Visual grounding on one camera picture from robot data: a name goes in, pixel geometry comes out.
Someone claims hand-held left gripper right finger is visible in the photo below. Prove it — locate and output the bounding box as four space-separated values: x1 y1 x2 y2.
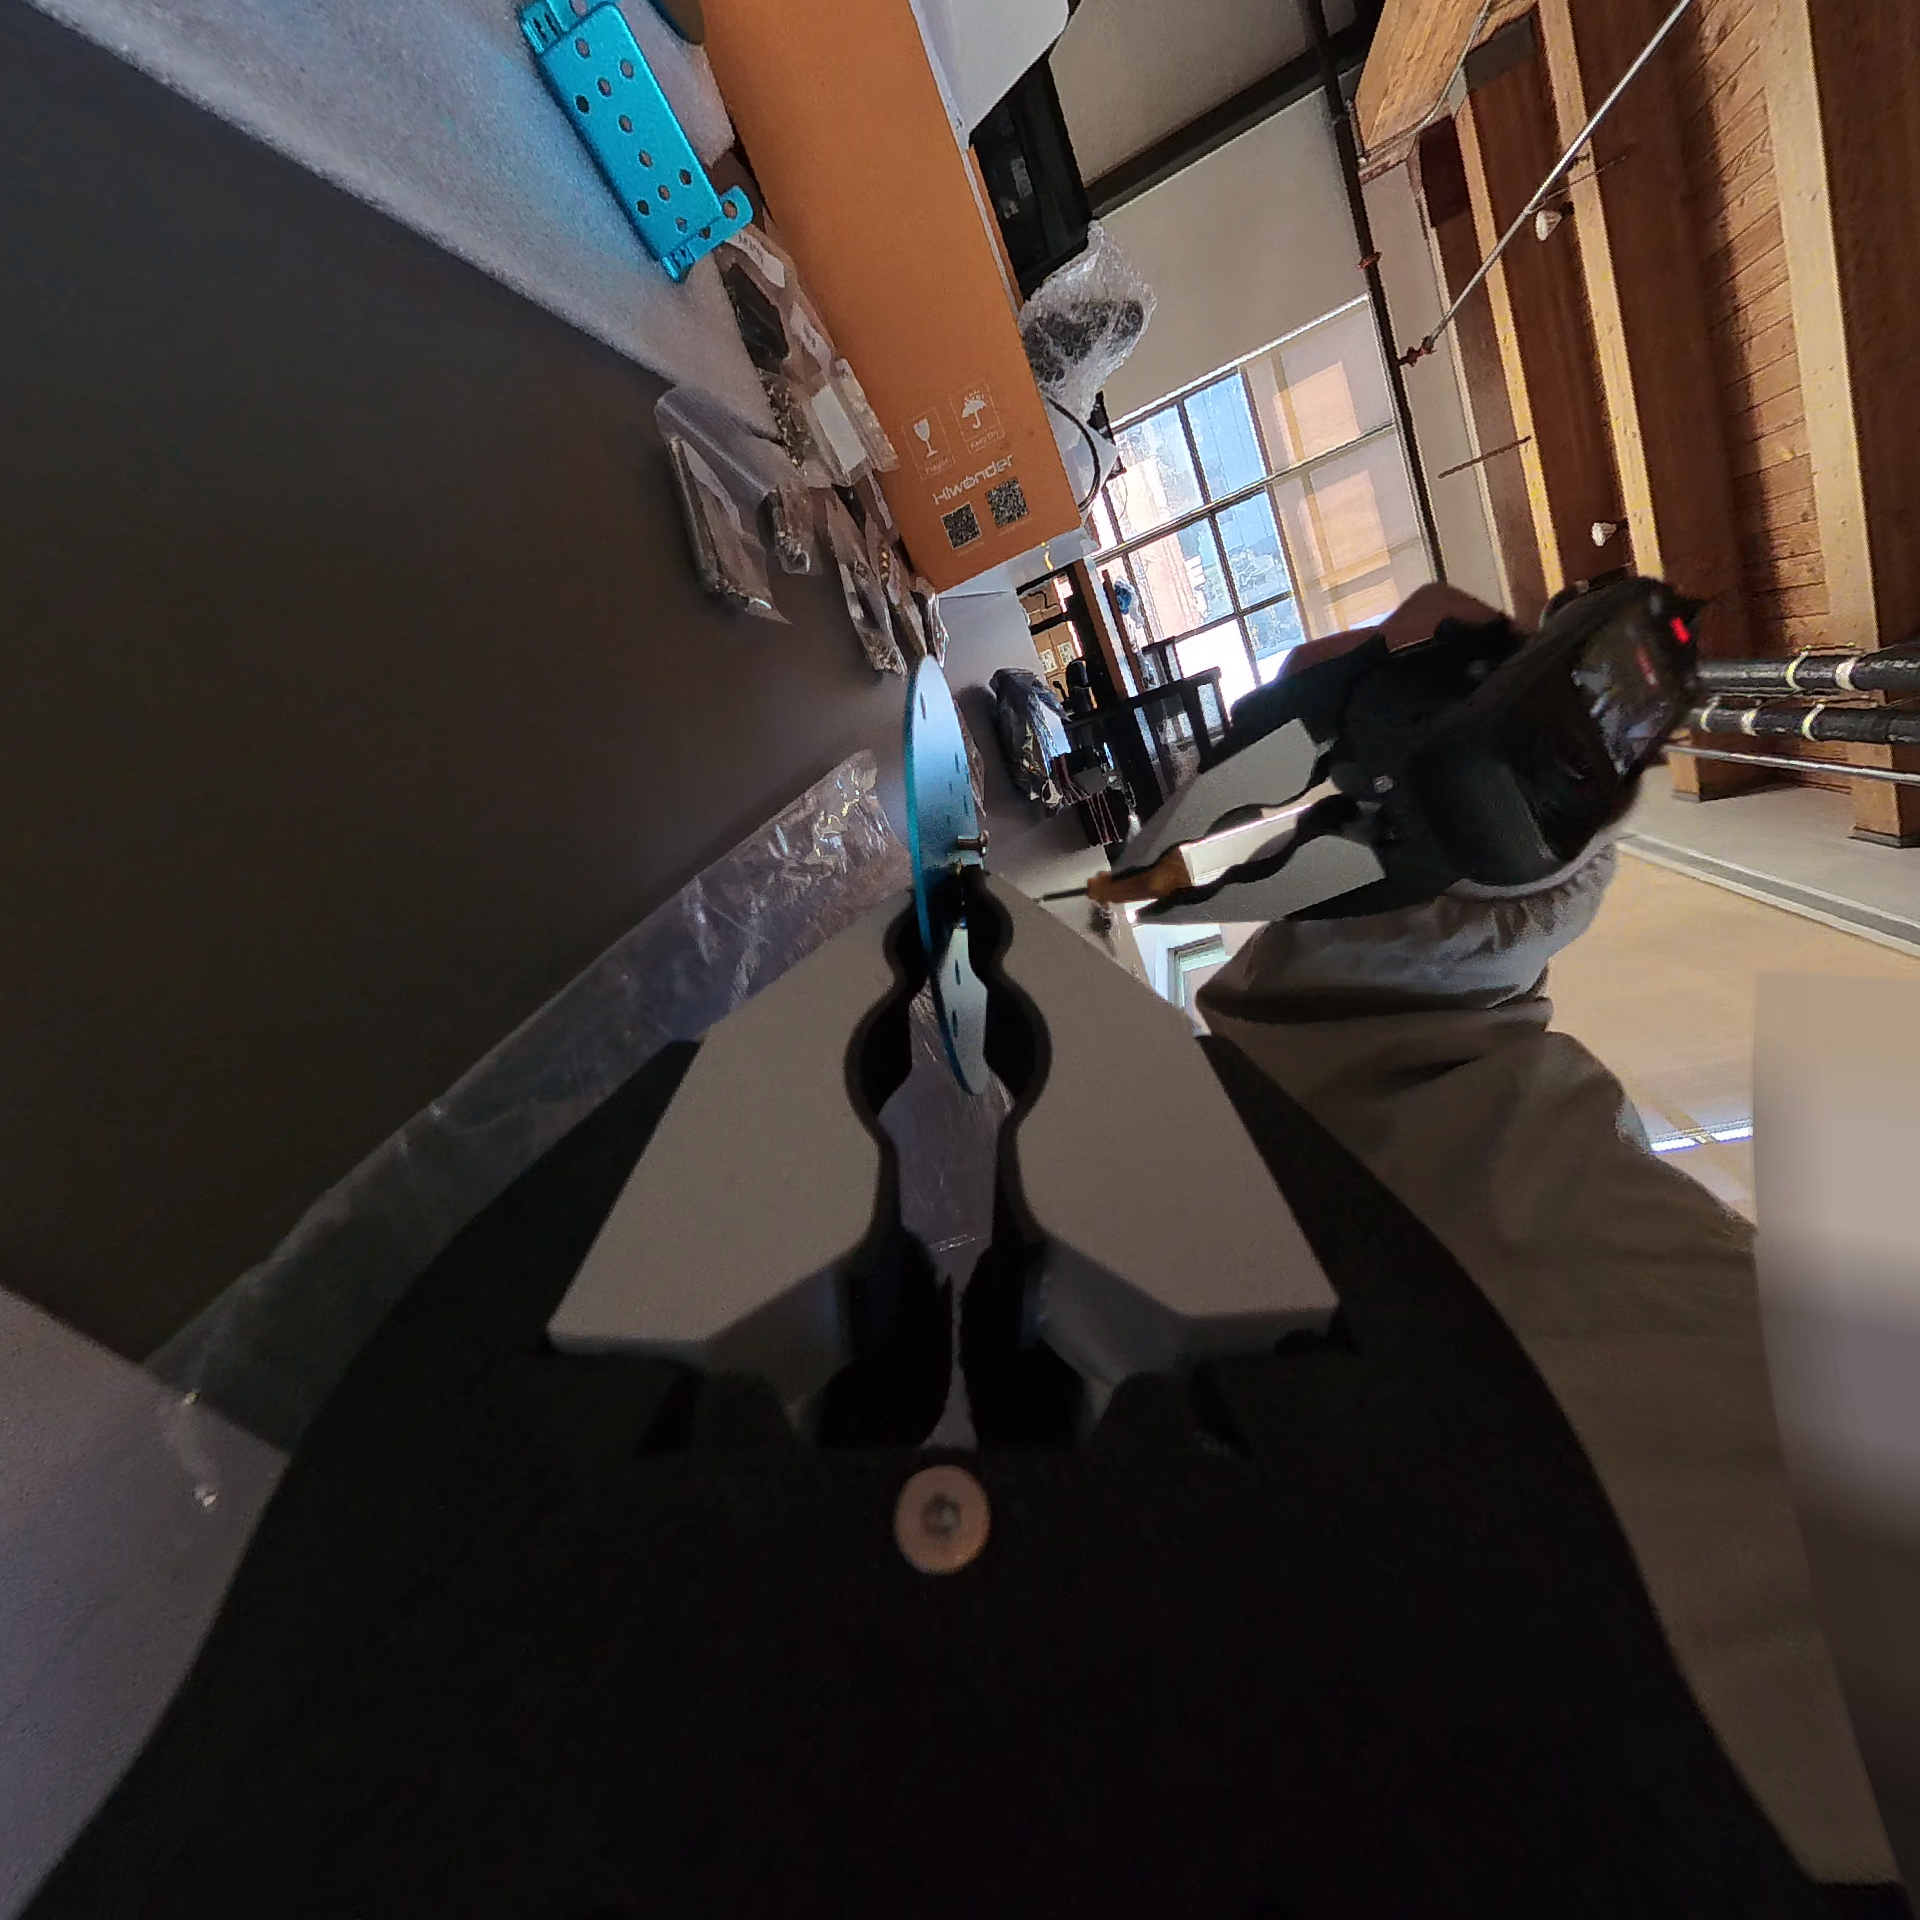
961 873 1342 1450

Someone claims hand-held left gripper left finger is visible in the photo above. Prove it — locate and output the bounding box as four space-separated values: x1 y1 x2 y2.
547 884 921 1450

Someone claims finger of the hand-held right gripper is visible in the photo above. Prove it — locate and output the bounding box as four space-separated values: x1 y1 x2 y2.
1147 803 1393 928
1144 714 1347 887

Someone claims orange handled screwdriver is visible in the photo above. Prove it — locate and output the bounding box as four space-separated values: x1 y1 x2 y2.
1030 858 1203 906

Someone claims blue round metal disc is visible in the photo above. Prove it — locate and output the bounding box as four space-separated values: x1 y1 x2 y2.
901 652 1010 1097

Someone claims person's right forearm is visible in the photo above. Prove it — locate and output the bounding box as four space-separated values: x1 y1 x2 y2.
1196 839 1870 1883

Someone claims dark grey desk mat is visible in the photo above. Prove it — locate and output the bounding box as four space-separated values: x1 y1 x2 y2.
0 0 923 1360

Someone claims grey desk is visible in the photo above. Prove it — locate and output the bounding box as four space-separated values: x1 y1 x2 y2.
29 0 963 904

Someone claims person's right hand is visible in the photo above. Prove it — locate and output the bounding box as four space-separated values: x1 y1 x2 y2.
1393 584 1514 649

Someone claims clear plastic bag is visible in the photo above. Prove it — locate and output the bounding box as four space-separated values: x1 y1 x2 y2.
142 751 932 1503

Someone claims large window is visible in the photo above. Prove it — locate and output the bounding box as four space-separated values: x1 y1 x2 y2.
1088 294 1442 707

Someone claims black insulated pipe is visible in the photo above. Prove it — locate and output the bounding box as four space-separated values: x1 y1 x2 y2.
1696 639 1920 695
1688 690 1920 742

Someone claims bubble wrap bundle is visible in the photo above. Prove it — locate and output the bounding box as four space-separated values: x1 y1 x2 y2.
1017 223 1162 406

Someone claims thin metal rod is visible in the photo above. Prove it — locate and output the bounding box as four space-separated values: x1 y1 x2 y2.
1424 0 1705 350

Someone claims pile of small parts bags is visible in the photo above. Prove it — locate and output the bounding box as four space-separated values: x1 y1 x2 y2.
651 241 950 682

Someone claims black monitor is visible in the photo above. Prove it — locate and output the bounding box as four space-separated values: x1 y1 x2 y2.
968 59 1096 303

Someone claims orange cardboard box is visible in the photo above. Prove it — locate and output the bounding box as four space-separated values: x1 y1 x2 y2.
698 0 1086 594

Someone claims blue perforated metal plate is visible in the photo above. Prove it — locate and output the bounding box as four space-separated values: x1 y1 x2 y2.
515 0 756 284

